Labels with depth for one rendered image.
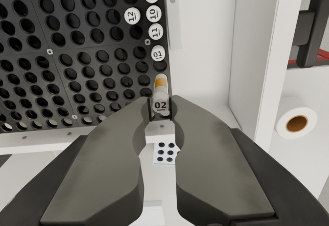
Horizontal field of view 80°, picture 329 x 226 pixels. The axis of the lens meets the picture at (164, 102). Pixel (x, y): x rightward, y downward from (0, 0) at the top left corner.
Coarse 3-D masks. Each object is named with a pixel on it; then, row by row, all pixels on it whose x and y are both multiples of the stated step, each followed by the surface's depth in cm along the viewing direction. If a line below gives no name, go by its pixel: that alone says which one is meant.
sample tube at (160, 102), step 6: (156, 78) 16; (162, 78) 16; (156, 84) 15; (162, 84) 15; (156, 90) 14; (162, 90) 14; (156, 96) 13; (162, 96) 13; (168, 96) 14; (156, 102) 13; (162, 102) 13; (168, 102) 13; (156, 108) 13; (162, 108) 13; (168, 108) 13
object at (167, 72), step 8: (144, 0) 17; (160, 0) 17; (144, 8) 17; (160, 8) 17; (144, 16) 17; (160, 24) 18; (152, 40) 18; (152, 48) 19; (168, 56) 19; (152, 64) 19; (168, 64) 19; (152, 72) 20; (160, 72) 20; (168, 72) 20; (168, 80) 20; (168, 88) 21; (160, 120) 22
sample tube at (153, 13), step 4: (148, 8) 16; (152, 8) 16; (156, 8) 16; (148, 12) 16; (152, 12) 16; (156, 12) 16; (160, 12) 16; (148, 16) 16; (152, 16) 16; (156, 16) 16; (160, 16) 16; (152, 20) 16; (156, 20) 16
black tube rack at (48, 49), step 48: (0, 0) 16; (48, 0) 19; (96, 0) 17; (0, 48) 21; (48, 48) 18; (96, 48) 18; (144, 48) 18; (0, 96) 21; (48, 96) 21; (96, 96) 24; (144, 96) 21
